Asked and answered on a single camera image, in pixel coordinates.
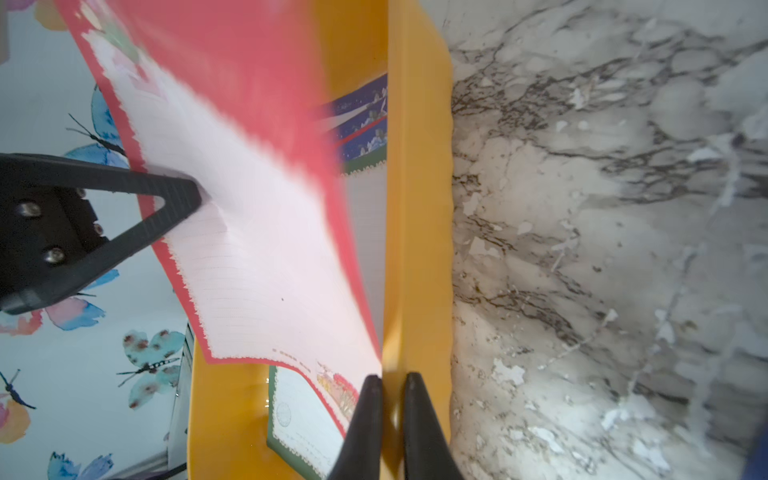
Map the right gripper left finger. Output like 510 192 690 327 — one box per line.
327 375 383 480

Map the stack of stationery papers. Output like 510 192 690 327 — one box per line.
320 73 389 175

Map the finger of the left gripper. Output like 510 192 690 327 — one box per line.
1 154 202 315

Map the red stationery paper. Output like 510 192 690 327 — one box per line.
57 1 380 431

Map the yellow plastic storage tray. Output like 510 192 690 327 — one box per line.
187 1 453 479

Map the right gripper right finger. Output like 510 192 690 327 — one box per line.
403 372 464 480

